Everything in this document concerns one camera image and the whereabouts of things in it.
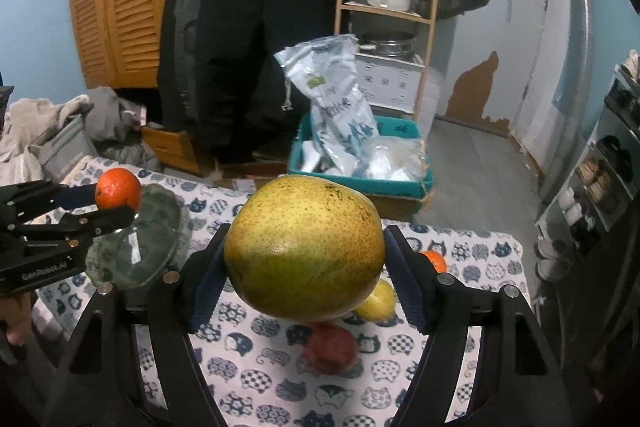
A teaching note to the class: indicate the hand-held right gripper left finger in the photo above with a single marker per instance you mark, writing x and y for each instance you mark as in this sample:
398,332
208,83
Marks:
205,292

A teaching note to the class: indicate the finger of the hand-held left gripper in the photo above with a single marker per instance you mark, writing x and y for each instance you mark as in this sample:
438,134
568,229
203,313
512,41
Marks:
75,198
100,219

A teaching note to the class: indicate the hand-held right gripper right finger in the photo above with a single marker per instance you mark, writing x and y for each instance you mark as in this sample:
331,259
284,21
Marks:
410,284

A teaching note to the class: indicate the yellow lemon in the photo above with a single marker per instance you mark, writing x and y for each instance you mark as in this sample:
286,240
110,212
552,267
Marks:
380,304

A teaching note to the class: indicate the small orange tangerine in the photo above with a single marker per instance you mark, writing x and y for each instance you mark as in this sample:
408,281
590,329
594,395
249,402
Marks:
117,187
435,261

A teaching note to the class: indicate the green patterned glass plate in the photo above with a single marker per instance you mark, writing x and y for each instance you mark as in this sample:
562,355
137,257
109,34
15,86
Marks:
135,252

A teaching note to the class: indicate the red apple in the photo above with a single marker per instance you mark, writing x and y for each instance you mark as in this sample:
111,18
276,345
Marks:
330,349

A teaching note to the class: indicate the yellow-green pear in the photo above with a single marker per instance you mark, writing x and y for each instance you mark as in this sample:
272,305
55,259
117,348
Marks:
300,247

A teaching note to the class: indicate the person's left hand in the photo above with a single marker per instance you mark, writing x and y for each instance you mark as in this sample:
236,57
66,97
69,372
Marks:
15,319

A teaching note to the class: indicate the grey fabric bag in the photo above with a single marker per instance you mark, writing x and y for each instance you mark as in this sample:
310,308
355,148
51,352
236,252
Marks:
65,149

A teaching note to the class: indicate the cardboard box under teal box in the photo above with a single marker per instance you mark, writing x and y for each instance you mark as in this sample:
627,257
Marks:
400,207

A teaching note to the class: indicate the grey clothes pile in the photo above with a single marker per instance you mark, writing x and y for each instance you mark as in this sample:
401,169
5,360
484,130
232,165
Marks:
110,117

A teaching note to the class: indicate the teal storage box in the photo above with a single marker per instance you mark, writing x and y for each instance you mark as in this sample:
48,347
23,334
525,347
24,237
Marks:
400,189

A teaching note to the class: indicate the wooden drawer unit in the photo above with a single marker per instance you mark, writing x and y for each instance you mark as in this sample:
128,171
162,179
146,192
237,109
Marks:
170,147

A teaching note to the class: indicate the flat cardboard box red label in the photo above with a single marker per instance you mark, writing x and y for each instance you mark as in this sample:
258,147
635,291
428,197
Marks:
250,182

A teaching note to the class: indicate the cat print tablecloth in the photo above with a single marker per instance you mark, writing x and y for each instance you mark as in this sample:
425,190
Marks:
280,387

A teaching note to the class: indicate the clear plastic bag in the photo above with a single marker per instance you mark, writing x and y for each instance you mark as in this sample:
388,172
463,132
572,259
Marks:
390,159

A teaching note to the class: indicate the white printed storage box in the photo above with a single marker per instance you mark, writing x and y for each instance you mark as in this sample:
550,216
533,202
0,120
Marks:
390,82

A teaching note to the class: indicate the white and blue plastic bag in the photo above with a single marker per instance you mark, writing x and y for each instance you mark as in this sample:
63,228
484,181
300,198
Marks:
330,77

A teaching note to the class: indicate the black hanging coat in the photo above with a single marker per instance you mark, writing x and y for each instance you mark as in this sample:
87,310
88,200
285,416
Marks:
250,32

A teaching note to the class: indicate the large steel pot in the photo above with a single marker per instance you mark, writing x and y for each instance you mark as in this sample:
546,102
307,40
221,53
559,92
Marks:
387,44

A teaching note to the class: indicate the shoe rack with shoes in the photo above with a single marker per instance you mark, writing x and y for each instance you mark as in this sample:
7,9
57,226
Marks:
615,147

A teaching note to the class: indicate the white door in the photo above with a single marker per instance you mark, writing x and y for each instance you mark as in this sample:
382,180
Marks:
540,57

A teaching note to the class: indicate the wooden shelf rack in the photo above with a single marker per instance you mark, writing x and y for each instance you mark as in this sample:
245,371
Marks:
380,10

